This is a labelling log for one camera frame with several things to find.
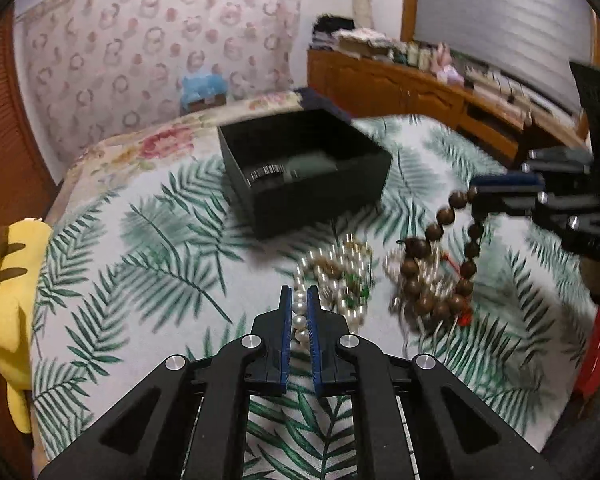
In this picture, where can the black square jewelry box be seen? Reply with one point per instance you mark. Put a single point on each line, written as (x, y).
(341, 169)

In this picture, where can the circle pattern curtain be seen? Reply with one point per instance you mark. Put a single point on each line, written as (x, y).
(97, 68)

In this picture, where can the silver bangle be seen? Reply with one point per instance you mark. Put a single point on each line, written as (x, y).
(285, 171)

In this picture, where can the yellow plush toy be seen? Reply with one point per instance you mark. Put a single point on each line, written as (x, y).
(22, 252)

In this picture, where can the wooden side cabinet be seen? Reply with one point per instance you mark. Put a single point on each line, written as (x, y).
(365, 88)

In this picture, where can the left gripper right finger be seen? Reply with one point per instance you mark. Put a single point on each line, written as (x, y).
(413, 419)

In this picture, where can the palm leaf print cloth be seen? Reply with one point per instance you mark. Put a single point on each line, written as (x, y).
(167, 264)

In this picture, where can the stack of folded clothes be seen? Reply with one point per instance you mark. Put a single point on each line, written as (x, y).
(325, 28)

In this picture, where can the pink tissue box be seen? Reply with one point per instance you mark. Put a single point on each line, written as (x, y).
(441, 66)

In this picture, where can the grey window blind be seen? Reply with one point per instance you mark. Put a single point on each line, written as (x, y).
(532, 40)

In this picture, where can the blue bag on box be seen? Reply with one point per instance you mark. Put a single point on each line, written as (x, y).
(203, 92)

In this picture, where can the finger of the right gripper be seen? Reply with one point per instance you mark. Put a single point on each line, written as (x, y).
(510, 183)
(513, 206)

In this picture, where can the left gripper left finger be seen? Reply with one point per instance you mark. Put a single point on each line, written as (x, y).
(186, 419)

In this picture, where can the brown louvered wardrobe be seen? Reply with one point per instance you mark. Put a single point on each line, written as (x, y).
(27, 190)

